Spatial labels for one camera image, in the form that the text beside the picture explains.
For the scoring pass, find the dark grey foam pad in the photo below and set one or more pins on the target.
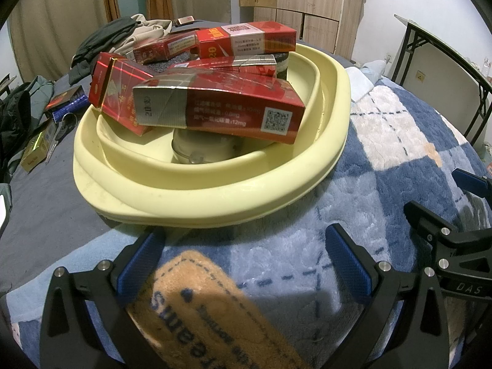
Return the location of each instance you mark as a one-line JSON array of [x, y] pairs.
[[169, 65]]

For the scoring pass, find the light blue cloth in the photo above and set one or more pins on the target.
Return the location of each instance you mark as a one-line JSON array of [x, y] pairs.
[[363, 77]]

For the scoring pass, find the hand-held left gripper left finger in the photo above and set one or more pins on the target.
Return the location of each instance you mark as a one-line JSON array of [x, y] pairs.
[[140, 259]]

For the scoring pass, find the dark jacket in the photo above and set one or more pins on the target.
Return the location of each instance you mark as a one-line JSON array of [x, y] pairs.
[[19, 115]]

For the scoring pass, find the dark blue and red pack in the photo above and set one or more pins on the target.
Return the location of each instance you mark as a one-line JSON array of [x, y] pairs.
[[65, 103]]

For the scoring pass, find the blue white checkered blanket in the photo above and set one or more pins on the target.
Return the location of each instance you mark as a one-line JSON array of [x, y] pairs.
[[384, 161]]

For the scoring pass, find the black folding table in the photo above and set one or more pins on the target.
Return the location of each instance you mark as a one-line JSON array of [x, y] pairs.
[[407, 50]]

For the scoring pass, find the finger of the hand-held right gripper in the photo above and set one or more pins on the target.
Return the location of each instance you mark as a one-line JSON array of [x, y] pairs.
[[442, 238], [469, 180]]

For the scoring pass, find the olive and beige clothes pile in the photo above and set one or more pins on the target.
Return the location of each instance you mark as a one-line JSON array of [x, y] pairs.
[[115, 38]]

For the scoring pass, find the red and white cigarette pack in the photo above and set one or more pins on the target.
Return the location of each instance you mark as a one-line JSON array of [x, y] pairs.
[[246, 40]]

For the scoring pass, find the small rose gold box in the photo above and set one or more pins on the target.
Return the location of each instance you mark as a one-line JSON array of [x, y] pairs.
[[183, 20]]

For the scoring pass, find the gold cigarette pack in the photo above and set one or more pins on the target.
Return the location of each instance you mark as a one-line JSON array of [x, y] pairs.
[[36, 148]]

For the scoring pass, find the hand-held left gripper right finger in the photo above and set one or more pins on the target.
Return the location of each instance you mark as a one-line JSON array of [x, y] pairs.
[[348, 261]]

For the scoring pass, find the white round jar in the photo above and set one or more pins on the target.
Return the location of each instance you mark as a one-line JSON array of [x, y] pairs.
[[200, 148]]

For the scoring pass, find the yellow wall outlet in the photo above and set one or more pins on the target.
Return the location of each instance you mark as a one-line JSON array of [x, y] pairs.
[[421, 76]]

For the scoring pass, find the red pack with silver flaps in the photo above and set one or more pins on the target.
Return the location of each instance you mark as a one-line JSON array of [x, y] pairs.
[[230, 103]]

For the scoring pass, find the red diamond-print cigarette pack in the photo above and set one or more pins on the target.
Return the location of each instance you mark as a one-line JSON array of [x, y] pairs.
[[119, 96]]

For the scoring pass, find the pale yellow basin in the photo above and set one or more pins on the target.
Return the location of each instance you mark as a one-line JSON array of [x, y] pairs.
[[230, 200]]

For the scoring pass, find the small red cigarette pack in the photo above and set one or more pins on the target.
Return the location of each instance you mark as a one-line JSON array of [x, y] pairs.
[[161, 48]]

